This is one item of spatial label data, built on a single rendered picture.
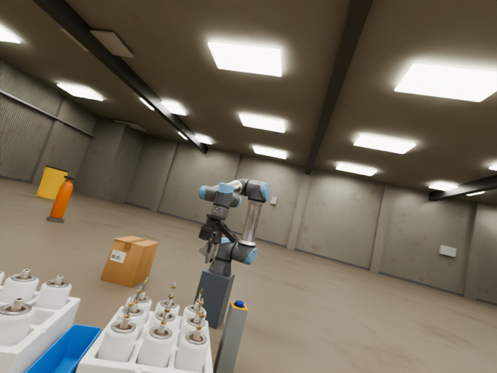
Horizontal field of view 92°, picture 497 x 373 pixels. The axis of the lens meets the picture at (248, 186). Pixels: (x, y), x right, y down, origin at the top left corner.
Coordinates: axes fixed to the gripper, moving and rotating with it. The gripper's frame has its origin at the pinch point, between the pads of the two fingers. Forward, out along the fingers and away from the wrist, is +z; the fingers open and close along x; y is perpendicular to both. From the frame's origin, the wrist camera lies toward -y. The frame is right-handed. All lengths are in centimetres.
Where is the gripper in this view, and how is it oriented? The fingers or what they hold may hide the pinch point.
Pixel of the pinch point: (210, 260)
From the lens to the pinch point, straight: 112.8
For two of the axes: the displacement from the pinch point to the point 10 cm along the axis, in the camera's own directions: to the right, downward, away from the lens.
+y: -9.2, -1.9, 3.5
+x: -3.1, -2.1, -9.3
